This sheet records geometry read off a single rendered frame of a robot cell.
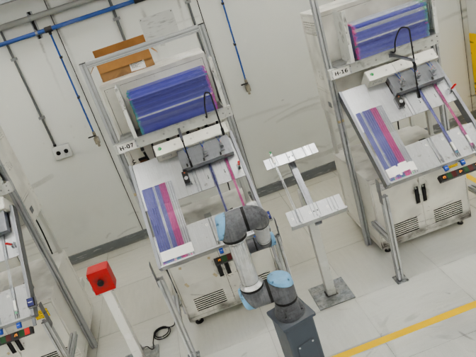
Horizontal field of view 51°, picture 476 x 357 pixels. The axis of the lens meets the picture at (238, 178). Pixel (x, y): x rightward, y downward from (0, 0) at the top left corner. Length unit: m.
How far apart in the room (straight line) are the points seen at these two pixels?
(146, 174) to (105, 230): 1.92
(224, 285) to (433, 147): 1.62
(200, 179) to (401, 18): 1.62
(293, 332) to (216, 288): 1.06
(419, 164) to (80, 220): 3.18
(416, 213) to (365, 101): 0.89
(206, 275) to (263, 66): 2.15
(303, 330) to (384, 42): 1.87
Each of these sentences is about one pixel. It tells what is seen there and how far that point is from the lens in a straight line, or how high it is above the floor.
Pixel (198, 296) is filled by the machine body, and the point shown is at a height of 0.24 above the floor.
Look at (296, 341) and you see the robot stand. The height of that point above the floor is 0.45.
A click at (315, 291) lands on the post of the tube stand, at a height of 0.01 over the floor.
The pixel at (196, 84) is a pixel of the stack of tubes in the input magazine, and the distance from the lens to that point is 3.10.
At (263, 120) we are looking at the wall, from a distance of 4.82.
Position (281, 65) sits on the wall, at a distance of 4.77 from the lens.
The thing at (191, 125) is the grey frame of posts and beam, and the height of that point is 1.34.
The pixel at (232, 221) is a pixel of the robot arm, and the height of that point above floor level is 1.17.
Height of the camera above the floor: 2.17
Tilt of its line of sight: 23 degrees down
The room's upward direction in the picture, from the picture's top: 18 degrees counter-clockwise
